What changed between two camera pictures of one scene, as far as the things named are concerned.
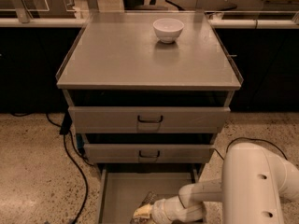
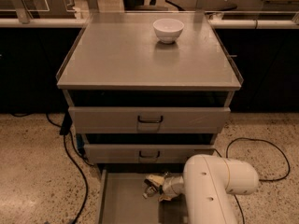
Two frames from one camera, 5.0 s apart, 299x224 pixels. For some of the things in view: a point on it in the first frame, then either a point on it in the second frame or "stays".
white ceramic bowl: [167, 30] stays
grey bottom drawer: [121, 189] stays
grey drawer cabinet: [149, 92] stays
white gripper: [161, 209] → [169, 186]
